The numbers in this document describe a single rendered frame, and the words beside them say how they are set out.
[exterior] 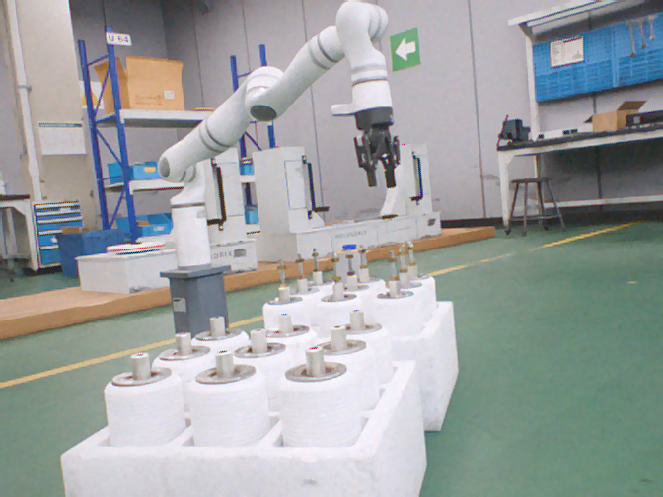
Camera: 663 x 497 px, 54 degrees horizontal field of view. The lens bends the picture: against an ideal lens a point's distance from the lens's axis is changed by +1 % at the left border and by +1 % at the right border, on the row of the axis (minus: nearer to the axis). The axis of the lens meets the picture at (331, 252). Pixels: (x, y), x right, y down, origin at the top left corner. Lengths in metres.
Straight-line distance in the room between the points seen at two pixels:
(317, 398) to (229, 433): 0.12
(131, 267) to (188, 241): 1.61
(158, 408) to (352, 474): 0.26
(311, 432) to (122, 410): 0.24
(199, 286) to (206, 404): 1.00
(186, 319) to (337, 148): 6.58
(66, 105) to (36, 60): 0.53
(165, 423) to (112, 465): 0.08
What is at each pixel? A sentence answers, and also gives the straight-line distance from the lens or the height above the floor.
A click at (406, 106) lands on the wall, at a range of 7.55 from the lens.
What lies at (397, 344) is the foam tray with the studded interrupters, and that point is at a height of 0.17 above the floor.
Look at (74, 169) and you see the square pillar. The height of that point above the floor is 1.04.
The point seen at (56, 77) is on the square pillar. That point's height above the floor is 2.04.
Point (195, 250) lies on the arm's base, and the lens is 1.81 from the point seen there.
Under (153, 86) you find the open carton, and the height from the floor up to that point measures 1.69.
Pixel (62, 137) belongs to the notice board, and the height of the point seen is 1.39.
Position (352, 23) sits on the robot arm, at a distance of 1.29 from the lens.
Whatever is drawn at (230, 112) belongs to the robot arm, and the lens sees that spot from 1.61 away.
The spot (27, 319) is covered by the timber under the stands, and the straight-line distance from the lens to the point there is 3.13.
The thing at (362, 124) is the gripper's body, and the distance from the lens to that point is 1.28.
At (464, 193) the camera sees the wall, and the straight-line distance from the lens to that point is 7.11.
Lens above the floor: 0.46
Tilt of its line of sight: 5 degrees down
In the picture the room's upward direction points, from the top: 6 degrees counter-clockwise
